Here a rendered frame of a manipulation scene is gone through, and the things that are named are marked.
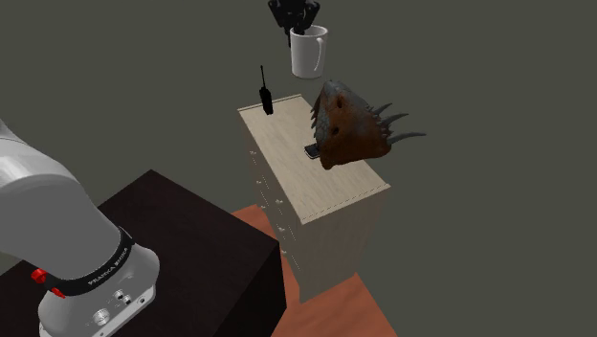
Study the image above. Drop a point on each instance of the white mug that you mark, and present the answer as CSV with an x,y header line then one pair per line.
x,y
305,53

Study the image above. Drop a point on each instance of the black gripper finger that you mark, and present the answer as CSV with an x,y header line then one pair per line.
x,y
288,35
302,27

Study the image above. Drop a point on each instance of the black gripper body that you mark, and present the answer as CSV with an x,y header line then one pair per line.
x,y
293,9

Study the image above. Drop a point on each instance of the dark robot stand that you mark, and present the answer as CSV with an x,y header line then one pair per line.
x,y
205,252

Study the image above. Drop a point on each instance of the orange rug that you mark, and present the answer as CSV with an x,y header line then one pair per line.
x,y
336,312

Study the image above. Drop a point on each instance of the pale wooden chest of drawers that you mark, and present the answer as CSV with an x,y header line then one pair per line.
x,y
294,168

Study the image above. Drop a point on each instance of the small black phone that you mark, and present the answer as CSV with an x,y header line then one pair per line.
x,y
311,151

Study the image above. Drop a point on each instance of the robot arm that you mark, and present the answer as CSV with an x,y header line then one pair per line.
x,y
51,219

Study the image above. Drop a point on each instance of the brown spiked dinosaur head figure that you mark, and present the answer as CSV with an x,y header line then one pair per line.
x,y
350,130

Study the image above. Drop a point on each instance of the black walkie-talkie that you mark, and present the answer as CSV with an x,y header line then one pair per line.
x,y
266,99

